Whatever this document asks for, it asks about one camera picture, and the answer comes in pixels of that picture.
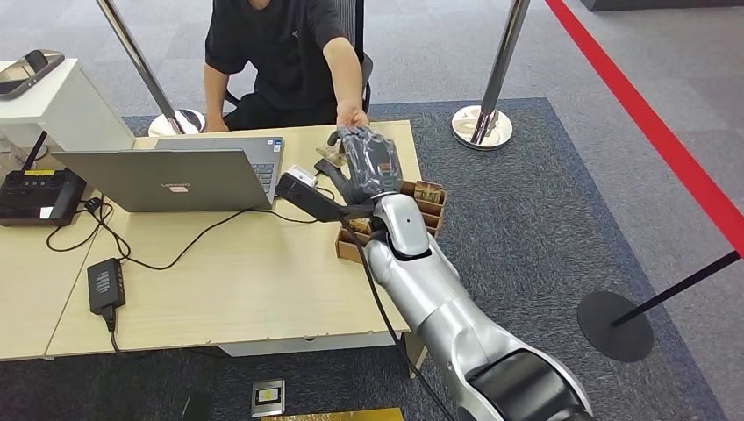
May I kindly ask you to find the person's left hand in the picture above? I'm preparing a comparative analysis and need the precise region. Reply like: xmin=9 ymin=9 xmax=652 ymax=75
xmin=335 ymin=99 xmax=371 ymax=130

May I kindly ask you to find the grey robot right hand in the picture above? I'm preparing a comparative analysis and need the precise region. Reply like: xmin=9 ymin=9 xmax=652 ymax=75
xmin=315 ymin=125 xmax=404 ymax=205

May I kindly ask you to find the brown cardboard card holder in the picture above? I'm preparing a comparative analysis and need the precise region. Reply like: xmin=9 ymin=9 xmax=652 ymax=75
xmin=335 ymin=178 xmax=448 ymax=266

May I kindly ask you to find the person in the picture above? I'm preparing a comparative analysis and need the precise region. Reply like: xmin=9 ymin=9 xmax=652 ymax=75
xmin=202 ymin=0 xmax=373 ymax=133

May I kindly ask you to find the silver card terminal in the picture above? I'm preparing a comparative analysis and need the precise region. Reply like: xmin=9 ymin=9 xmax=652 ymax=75
xmin=0 ymin=49 xmax=66 ymax=101

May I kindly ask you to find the silver laptop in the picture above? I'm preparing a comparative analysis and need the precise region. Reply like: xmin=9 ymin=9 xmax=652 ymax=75
xmin=51 ymin=136 xmax=286 ymax=213

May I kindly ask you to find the white cabinet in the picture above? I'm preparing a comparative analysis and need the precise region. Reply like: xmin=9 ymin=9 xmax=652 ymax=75
xmin=0 ymin=58 xmax=136 ymax=153

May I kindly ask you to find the dark blue-grey rug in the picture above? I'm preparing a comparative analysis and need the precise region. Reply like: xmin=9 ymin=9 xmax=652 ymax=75
xmin=0 ymin=96 xmax=727 ymax=421

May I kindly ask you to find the wooden desk leg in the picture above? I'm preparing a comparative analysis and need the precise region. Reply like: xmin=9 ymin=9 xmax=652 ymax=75
xmin=401 ymin=331 xmax=430 ymax=380

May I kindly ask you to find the black power adapter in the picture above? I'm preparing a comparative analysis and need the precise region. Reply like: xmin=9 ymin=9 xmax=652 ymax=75
xmin=87 ymin=258 xmax=127 ymax=316

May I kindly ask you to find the black box device with antenna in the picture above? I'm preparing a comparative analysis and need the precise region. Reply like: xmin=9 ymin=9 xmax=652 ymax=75
xmin=0 ymin=130 xmax=87 ymax=228

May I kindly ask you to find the gold panel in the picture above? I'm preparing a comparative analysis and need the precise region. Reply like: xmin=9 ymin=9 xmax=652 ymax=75
xmin=261 ymin=407 xmax=405 ymax=421

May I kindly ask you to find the dark furniture base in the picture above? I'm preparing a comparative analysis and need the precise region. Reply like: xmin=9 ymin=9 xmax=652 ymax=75
xmin=580 ymin=0 xmax=744 ymax=13

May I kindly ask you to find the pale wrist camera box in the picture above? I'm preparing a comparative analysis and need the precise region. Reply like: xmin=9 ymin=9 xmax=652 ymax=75
xmin=286 ymin=165 xmax=319 ymax=189

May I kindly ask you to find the chrome stanchion post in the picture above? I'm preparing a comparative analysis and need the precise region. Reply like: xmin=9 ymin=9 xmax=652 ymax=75
xmin=451 ymin=0 xmax=532 ymax=153
xmin=96 ymin=0 xmax=206 ymax=139

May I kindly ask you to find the thin black laptop cable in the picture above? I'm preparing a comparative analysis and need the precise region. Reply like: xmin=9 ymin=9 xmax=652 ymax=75
xmin=45 ymin=196 xmax=319 ymax=273

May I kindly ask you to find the black camera cable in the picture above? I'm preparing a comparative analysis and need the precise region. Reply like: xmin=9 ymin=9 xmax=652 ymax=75
xmin=340 ymin=216 xmax=457 ymax=421

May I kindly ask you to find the white desk frame beam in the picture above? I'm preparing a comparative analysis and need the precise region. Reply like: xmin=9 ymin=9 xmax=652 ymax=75
xmin=219 ymin=331 xmax=402 ymax=358

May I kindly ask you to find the black adapter mains cable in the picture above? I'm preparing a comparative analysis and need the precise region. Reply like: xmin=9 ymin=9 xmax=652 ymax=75
xmin=103 ymin=306 xmax=126 ymax=357

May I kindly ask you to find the black stanchion post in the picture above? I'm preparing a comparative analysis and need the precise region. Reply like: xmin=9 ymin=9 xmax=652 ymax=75
xmin=576 ymin=249 xmax=744 ymax=364

